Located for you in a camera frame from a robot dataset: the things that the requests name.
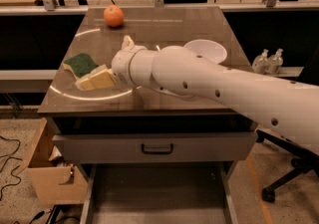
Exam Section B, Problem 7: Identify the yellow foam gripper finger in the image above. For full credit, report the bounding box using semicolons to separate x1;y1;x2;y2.
75;65;116;91
122;35;135;49

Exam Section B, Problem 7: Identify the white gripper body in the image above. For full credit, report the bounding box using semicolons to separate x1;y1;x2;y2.
111;45;146;86

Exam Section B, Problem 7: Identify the green and yellow sponge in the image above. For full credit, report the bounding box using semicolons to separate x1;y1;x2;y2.
63;53;98;79

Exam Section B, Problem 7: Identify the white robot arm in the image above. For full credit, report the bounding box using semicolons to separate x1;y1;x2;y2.
76;37;319;152

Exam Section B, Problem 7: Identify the grey drawer cabinet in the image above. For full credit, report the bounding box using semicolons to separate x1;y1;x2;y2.
39;6;273;224

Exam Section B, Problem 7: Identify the open grey middle drawer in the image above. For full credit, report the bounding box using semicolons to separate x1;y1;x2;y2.
80;162;239;224

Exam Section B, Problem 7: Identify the orange fruit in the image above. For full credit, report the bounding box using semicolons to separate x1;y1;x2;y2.
103;5;124;27

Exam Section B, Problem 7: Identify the white bowl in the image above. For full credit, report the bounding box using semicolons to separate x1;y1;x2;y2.
184;39;227;64

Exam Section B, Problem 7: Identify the cardboard box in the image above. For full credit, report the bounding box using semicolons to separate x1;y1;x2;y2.
18;118;88;206

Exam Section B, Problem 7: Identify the clear bottle left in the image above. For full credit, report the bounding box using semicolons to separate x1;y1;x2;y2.
252;49;268;74

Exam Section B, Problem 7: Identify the clear bottle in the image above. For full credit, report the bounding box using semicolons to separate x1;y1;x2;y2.
252;49;268;74
266;49;283;74

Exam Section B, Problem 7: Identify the clear bottle right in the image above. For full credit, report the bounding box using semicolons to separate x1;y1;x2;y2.
266;49;283;74

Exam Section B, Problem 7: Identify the black office chair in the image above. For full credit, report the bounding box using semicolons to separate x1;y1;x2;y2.
255;129;319;203

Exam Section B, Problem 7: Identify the closed grey drawer with handle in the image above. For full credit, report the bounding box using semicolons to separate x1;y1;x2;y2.
53;132;255;164

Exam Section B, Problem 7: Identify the black floor cable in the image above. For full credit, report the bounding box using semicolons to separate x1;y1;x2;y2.
0;134;24;202

